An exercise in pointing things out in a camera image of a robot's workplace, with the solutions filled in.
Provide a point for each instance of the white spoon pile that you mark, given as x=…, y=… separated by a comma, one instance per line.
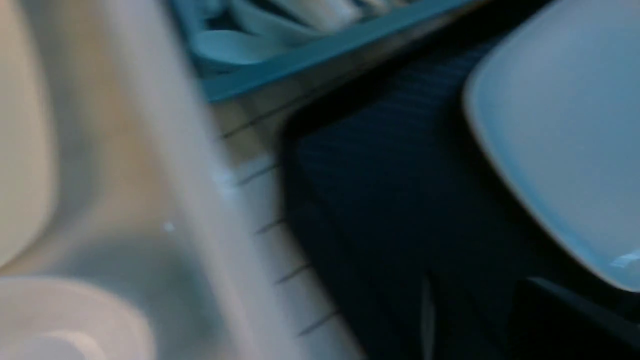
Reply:
x=236, y=33

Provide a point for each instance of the teal plastic bin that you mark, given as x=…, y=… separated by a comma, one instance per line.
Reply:
x=223, y=83

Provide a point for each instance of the large white plastic tub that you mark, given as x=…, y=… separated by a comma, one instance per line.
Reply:
x=147, y=207

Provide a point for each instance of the white square rice plate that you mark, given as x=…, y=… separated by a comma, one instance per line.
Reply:
x=555, y=108

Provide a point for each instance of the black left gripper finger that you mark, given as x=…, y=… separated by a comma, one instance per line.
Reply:
x=550, y=322

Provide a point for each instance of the checkered white tablecloth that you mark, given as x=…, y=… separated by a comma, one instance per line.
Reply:
x=249, y=126

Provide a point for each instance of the white square plate in tub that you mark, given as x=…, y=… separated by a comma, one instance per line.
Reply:
x=28, y=143

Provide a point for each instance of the black serving tray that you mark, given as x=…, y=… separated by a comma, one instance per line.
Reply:
x=412, y=234

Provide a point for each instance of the white bowl in tub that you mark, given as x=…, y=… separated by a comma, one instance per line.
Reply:
x=53, y=318

